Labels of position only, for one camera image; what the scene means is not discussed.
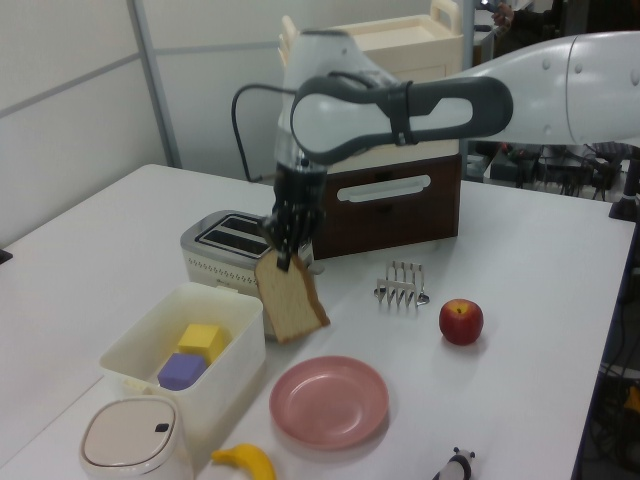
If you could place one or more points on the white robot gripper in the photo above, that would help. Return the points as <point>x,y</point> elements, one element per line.
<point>300,192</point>

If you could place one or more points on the brown toast bread slice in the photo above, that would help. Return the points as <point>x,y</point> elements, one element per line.
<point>292,305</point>

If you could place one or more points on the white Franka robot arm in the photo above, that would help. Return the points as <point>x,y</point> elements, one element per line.
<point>600,85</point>

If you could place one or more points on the pink plate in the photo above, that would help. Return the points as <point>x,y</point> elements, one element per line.
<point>330,402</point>

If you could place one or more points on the cream and chrome toaster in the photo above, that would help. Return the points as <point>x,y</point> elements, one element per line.
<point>220,260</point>

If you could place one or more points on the brown wooden drawer box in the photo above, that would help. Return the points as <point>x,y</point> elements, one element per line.
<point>390,225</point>

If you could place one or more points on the metal toast rack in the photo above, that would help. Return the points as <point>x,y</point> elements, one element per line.
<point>400,290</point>

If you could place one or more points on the yellow foam block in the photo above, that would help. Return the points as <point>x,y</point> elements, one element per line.
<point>200,341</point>

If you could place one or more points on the white plastic storage container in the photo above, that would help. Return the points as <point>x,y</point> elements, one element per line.
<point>220,360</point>

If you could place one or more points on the purple foam block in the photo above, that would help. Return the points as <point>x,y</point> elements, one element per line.
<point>181,371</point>

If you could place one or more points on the red apple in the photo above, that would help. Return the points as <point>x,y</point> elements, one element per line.
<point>461,322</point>

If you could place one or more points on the cream plastic storage cabinet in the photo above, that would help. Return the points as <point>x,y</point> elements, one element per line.
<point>400,45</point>

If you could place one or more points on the yellow banana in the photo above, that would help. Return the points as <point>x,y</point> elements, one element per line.
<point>252,462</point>

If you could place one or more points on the small cream lidded bin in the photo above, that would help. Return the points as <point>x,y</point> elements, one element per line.
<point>130,440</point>

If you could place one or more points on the panda-headed toy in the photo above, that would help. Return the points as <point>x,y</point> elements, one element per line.
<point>457,465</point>

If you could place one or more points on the small black flat object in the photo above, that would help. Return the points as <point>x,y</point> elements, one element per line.
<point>5,256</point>

